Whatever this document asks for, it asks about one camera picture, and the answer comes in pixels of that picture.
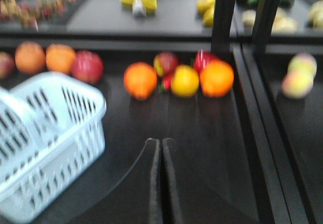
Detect cherry tomato vine pile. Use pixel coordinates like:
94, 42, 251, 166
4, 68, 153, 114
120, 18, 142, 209
1, 0, 85, 30

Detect orange fruit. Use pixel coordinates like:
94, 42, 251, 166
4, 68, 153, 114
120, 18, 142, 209
123, 62, 157, 101
199, 60, 234, 98
45, 44, 76, 75

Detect yellow lemon pile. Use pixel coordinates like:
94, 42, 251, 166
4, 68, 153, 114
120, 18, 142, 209
196, 0, 216, 28

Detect white garlic bulb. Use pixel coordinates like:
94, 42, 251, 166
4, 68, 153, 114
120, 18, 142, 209
132, 0, 146, 17

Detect small red chili pepper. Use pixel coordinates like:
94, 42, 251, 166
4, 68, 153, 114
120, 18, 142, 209
158, 73, 174, 92

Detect pink green peach front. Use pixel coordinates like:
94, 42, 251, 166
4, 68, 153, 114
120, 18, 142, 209
281, 71, 314, 99

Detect big red apple left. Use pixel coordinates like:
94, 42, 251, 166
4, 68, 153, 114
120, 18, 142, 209
71, 50, 104, 85

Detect pale green pears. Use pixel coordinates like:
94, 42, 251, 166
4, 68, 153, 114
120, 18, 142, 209
241, 7, 298, 33

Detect pink green peach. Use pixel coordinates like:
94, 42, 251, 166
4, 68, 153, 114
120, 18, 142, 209
287, 52, 317, 77
281, 71, 314, 99

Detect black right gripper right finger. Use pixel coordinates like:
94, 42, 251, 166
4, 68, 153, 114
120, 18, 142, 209
162, 138, 184, 223

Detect mixed apples pile back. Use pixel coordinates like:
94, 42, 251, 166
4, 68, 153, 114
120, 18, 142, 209
308, 0, 322, 29

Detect black wooden produce stand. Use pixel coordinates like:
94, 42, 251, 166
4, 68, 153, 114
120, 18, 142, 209
1, 0, 322, 223

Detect pink striped apple left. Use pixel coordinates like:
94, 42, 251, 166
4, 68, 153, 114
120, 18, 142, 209
1, 51, 16, 79

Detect large orange far left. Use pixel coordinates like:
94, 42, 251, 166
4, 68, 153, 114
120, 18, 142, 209
15, 41, 46, 75

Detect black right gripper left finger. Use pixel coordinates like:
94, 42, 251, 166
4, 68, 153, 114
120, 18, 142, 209
105, 138, 163, 223

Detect pink green peach back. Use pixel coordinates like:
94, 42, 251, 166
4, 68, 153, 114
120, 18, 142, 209
287, 52, 317, 77

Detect black shelf upright post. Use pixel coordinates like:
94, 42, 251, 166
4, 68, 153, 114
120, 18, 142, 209
211, 0, 280, 53

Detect orange fruit centre right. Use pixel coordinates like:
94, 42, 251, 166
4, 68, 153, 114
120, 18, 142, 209
199, 60, 234, 98

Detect red yellow apple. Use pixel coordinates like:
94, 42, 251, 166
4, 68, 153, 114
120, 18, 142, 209
153, 51, 180, 77

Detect light blue plastic basket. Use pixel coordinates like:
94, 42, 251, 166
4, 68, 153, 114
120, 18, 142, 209
1, 72, 106, 223

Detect orange fruit centre left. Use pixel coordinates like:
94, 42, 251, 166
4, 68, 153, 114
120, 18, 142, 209
123, 62, 157, 101

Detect red bell pepper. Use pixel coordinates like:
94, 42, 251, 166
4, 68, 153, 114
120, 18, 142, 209
193, 50, 219, 73

